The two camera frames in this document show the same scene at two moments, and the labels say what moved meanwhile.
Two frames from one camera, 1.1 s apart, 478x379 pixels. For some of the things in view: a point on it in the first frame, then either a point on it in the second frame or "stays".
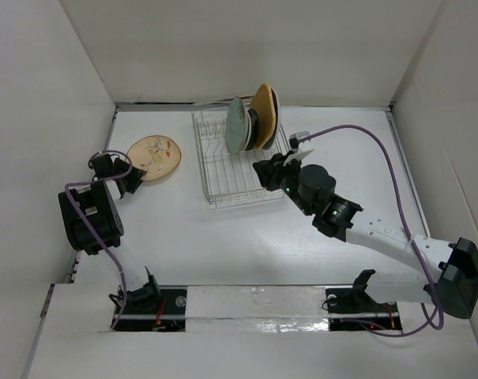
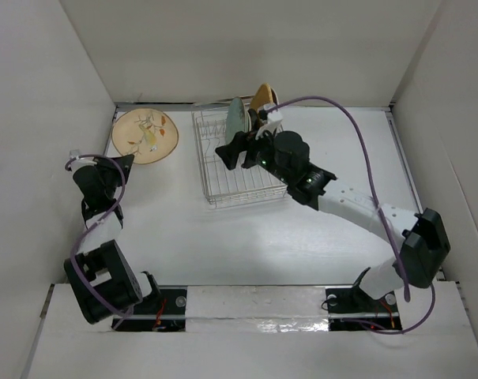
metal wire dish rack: x=231 y=178 stays
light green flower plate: x=235 y=125 stays
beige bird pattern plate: x=157 y=155 -> x=150 y=135
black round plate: x=255 y=125 stays
